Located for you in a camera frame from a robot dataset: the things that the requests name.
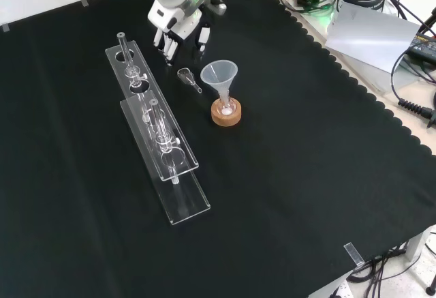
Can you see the black power adapter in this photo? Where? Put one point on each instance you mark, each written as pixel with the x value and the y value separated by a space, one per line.
pixel 424 49

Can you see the white power strip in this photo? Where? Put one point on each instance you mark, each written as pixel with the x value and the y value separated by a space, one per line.
pixel 340 290

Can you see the white table leg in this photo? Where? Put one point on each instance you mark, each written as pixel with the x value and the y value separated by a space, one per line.
pixel 417 243

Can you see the black tripod leg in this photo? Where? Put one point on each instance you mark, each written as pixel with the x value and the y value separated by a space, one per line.
pixel 428 22

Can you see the grey tape piece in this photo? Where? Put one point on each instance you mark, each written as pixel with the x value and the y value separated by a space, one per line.
pixel 84 3
pixel 5 27

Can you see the translucent plastic funnel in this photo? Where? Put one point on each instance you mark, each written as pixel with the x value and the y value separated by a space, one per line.
pixel 218 74

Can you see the clear tape strip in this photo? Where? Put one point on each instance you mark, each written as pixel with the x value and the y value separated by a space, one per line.
pixel 353 253

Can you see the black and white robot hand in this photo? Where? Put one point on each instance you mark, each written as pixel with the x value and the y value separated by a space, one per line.
pixel 167 18

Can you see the clear round-bottom flask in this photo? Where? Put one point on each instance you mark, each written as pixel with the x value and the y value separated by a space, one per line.
pixel 226 107

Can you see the pale board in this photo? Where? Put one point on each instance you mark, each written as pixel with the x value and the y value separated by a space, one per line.
pixel 368 35

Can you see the black cloth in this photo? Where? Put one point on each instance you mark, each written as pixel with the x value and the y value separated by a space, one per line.
pixel 289 158

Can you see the clear acrylic funnel stand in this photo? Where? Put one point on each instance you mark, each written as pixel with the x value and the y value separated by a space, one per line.
pixel 163 148

